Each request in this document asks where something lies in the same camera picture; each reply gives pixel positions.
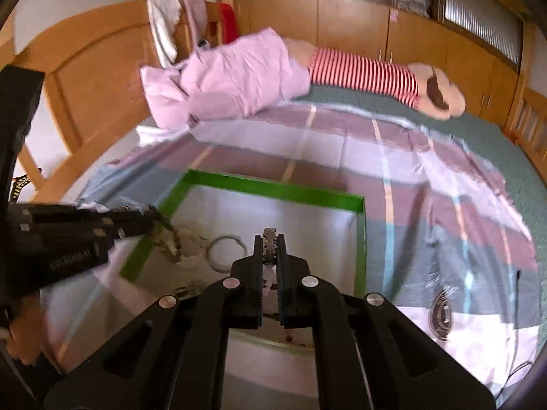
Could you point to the red cloth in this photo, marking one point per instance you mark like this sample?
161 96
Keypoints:
228 21

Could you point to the silver bangle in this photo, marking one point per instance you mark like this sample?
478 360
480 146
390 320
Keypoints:
226 237

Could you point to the striped plush toy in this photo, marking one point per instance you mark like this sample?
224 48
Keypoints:
363 72

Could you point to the white towel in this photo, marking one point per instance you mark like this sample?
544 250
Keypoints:
164 30

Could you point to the pink pillow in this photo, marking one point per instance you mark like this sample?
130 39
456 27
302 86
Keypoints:
235 77

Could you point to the person's left hand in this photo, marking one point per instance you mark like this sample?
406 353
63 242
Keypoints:
27 333

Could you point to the teal bed cover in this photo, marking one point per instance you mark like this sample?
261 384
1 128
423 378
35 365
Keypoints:
470 136

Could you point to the pink towel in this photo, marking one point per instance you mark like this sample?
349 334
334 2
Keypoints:
194 13

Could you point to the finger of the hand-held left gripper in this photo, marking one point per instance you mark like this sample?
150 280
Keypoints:
128 229
128 215

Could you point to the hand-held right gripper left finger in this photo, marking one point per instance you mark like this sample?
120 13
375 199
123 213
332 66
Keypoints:
257 273

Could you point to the green cardboard box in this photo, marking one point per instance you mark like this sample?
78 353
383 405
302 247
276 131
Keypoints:
277 190

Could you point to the wooden bed rail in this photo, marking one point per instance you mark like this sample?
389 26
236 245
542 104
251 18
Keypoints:
530 124

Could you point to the wooden wall cabinets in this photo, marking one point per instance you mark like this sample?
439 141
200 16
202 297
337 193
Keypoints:
350 25

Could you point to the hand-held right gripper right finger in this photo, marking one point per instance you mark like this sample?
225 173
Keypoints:
282 273

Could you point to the printed plaid bedsheet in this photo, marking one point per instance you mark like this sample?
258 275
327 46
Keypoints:
427 222

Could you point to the wooden headboard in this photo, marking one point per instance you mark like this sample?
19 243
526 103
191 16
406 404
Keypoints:
85 94

